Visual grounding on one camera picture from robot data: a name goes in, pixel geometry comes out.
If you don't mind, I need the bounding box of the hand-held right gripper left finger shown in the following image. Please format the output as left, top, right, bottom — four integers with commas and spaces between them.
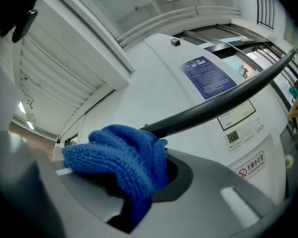
0, 33, 130, 238

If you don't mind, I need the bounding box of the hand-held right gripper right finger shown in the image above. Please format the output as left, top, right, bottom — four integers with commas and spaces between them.
125, 149, 288, 238

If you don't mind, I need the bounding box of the blue cloth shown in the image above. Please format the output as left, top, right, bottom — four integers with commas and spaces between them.
61, 124, 169, 229

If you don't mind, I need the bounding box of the black metal clothes rack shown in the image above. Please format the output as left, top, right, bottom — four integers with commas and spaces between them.
138, 49, 298, 139

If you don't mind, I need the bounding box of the no smoking sign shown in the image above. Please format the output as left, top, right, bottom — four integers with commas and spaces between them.
234, 150, 267, 181

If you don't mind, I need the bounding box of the white caster wheel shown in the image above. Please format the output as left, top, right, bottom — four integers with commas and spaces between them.
285, 154, 296, 169

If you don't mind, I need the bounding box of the framed floor plan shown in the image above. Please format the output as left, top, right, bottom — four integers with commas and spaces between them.
217, 99, 257, 131

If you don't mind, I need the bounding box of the blue notice poster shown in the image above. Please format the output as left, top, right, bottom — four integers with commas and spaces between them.
180, 56, 238, 100

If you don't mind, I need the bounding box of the teal plastic clip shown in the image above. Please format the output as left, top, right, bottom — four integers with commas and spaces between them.
288, 85, 298, 101

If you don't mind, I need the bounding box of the black body-worn device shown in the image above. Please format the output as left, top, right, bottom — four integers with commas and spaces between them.
11, 8, 38, 44

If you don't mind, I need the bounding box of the person's black printed shirt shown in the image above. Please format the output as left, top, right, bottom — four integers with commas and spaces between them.
0, 0, 40, 38

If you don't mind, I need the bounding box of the black window grille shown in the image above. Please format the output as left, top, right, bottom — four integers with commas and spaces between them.
253, 0, 277, 31

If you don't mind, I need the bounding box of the wall thermostat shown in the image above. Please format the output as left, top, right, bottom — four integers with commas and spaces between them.
224, 130, 242, 151

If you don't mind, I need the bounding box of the white wall switch panel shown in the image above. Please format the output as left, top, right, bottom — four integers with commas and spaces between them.
240, 124, 255, 141
254, 118, 265, 133

